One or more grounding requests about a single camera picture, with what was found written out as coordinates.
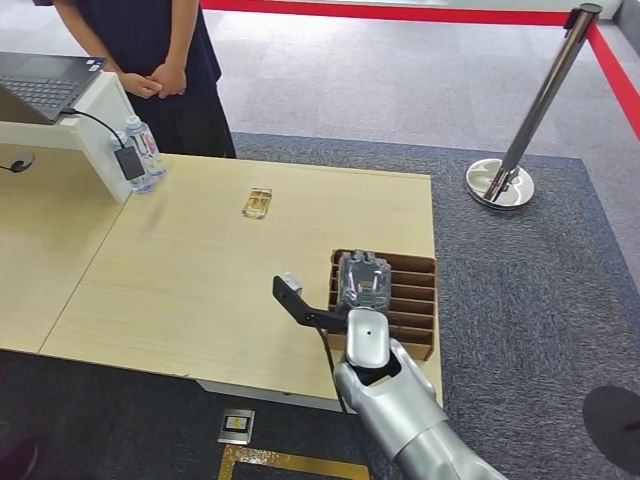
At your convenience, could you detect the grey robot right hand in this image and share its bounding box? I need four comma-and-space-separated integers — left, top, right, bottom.
337, 248, 393, 314

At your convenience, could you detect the person's right hand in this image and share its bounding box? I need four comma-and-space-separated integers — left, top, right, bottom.
118, 70, 163, 101

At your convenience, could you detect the person's left hand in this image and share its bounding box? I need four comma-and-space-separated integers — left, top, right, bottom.
148, 60, 188, 101

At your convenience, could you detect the person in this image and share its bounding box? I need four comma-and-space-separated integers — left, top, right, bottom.
32, 0, 238, 160

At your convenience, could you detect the brown cardboard card organizer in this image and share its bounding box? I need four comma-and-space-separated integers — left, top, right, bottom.
325, 248, 438, 363

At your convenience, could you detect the card in clear sleeve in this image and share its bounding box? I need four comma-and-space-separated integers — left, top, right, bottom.
242, 187, 273, 221

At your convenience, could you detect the clear water bottle red label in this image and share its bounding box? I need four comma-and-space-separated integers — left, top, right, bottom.
125, 115, 167, 181

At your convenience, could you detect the white desk riser shelf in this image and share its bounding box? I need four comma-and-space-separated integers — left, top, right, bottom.
0, 71, 137, 205

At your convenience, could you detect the clear plastic water bottle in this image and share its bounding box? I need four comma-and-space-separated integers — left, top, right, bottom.
109, 130, 154, 196

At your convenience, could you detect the dark grey laptop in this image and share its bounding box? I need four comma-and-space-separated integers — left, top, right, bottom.
0, 51, 107, 126

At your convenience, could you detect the white desk underframe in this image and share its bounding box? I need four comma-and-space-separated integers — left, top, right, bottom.
195, 379, 358, 415

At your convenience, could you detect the silver floor socket box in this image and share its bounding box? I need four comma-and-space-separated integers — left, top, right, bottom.
217, 408, 256, 447

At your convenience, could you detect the long red barrier belt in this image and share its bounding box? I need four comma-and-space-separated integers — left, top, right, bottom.
199, 0, 572, 28

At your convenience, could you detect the black round disc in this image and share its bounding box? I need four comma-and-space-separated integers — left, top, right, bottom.
582, 385, 640, 478

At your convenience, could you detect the short red barrier belt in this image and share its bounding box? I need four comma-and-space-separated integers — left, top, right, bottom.
586, 21, 640, 142

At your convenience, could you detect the dark rounded object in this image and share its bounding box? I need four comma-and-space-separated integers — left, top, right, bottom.
0, 437, 39, 480

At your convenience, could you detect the black laptop charger with cable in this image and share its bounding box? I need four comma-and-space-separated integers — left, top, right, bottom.
60, 107, 146, 183

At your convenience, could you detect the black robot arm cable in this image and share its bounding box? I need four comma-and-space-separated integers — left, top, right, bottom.
316, 324, 349, 416

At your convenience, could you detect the wrist camera box with bracket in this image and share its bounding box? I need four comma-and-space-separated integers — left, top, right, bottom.
272, 272, 349, 335

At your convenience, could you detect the black mouse with cable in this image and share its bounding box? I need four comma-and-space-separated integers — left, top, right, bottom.
0, 153, 36, 176

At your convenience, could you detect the gold floor tape frame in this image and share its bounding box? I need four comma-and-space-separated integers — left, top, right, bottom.
217, 444, 371, 480

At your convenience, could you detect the chrome stanchion post with base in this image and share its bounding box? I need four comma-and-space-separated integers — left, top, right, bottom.
465, 3, 604, 212

